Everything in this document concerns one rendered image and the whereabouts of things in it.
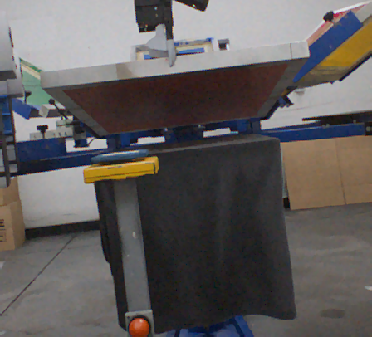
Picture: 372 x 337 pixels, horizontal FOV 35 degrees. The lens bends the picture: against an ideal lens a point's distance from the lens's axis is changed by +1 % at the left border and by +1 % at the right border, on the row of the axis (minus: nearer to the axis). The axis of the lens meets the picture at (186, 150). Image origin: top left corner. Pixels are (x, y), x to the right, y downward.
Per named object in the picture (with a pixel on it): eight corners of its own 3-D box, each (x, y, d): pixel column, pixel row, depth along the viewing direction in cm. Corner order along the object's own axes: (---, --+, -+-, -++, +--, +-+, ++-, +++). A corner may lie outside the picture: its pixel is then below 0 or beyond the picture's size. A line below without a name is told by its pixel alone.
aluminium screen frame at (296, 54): (310, 56, 128) (307, 40, 129) (41, 89, 128) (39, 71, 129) (265, 116, 206) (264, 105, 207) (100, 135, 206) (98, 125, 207)
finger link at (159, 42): (149, 69, 128) (145, 30, 131) (177, 65, 128) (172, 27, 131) (148, 62, 125) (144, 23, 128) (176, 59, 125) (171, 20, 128)
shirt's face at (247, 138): (277, 140, 138) (277, 138, 138) (92, 162, 138) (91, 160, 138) (252, 134, 186) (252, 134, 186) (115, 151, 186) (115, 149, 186)
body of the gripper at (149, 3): (139, 36, 135) (134, -15, 136) (177, 31, 135) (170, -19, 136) (136, 26, 127) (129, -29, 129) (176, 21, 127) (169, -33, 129)
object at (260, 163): (301, 320, 140) (281, 138, 137) (110, 343, 140) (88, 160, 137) (299, 316, 143) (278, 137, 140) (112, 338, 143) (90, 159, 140)
